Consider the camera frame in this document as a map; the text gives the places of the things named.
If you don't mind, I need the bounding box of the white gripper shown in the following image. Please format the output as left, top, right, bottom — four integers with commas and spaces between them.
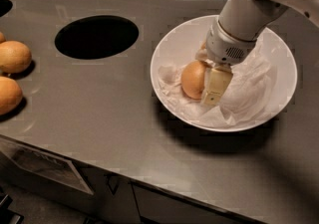
195, 17, 256, 106

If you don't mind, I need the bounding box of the orange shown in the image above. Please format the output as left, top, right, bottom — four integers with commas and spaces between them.
180, 61, 209, 100
0, 77, 23, 114
0, 41, 32, 74
0, 32, 6, 44

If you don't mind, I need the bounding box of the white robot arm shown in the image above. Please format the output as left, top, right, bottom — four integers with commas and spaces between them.
201, 0, 319, 106

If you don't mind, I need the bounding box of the white bowl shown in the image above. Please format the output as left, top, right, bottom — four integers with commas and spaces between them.
151, 16, 297, 131

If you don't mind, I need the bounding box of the white paper towel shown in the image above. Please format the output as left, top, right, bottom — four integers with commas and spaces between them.
157, 49, 276, 128

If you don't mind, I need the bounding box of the cabinet drawer front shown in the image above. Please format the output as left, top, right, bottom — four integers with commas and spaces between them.
132, 183, 265, 224

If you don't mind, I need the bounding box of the cabinet door panel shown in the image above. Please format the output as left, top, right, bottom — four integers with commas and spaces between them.
0, 139, 94, 195

